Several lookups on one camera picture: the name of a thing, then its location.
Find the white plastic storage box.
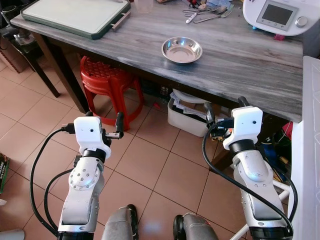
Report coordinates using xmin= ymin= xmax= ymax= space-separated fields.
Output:
xmin=167 ymin=89 xmax=222 ymax=138

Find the red plastic stool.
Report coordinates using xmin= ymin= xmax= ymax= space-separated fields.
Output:
xmin=79 ymin=55 xmax=146 ymax=132

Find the dark wooden table leg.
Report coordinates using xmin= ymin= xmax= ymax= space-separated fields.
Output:
xmin=33 ymin=34 xmax=92 ymax=115

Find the blue and yellow bag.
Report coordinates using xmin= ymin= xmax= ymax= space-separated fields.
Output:
xmin=259 ymin=129 xmax=294 ymax=183

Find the round steel bowl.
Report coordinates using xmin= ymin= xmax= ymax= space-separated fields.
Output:
xmin=161 ymin=36 xmax=204 ymax=65

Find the white plastic cabinet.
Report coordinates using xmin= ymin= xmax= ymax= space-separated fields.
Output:
xmin=290 ymin=55 xmax=320 ymax=240

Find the grey left robot leg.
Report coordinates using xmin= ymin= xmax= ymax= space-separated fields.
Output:
xmin=101 ymin=204 xmax=139 ymax=240

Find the grey robot leg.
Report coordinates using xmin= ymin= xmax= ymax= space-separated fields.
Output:
xmin=173 ymin=213 xmax=219 ymax=240
xmin=101 ymin=204 xmax=139 ymax=240

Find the white green-rimmed cutting board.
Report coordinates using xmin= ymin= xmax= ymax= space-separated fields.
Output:
xmin=21 ymin=0 xmax=132 ymax=40

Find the grey right robot leg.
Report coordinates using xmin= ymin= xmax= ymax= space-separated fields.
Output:
xmin=173 ymin=213 xmax=219 ymax=240

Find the green box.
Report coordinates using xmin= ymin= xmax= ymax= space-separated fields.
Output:
xmin=0 ymin=152 xmax=10 ymax=195

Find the white kitchen appliance with screen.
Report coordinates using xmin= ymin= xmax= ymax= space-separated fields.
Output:
xmin=243 ymin=0 xmax=320 ymax=41

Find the clear glass cup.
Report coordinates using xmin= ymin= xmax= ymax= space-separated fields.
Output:
xmin=134 ymin=0 xmax=155 ymax=15

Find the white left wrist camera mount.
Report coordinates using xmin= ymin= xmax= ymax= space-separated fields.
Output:
xmin=74 ymin=116 xmax=112 ymax=159

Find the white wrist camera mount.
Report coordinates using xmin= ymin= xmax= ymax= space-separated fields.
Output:
xmin=222 ymin=106 xmax=264 ymax=151
xmin=74 ymin=116 xmax=112 ymax=159

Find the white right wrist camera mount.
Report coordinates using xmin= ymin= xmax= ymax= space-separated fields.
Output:
xmin=222 ymin=106 xmax=264 ymax=151

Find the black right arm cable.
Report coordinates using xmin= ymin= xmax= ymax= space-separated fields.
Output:
xmin=202 ymin=131 xmax=299 ymax=237

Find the long black left arm cable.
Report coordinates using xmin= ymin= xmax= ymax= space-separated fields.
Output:
xmin=29 ymin=126 xmax=76 ymax=237

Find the short black left arm cable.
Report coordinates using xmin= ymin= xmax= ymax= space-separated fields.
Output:
xmin=43 ymin=169 xmax=75 ymax=232

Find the white-handled knife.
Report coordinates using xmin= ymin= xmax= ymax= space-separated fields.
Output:
xmin=185 ymin=11 xmax=201 ymax=25

